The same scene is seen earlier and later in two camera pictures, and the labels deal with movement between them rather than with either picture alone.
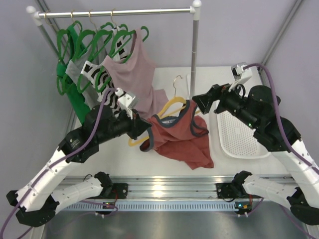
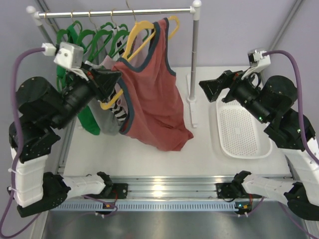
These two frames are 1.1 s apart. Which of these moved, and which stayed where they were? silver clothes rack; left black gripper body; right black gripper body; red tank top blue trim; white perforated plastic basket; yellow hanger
Moved: yellow hanger; red tank top blue trim; right black gripper body; left black gripper body
Stayed: silver clothes rack; white perforated plastic basket
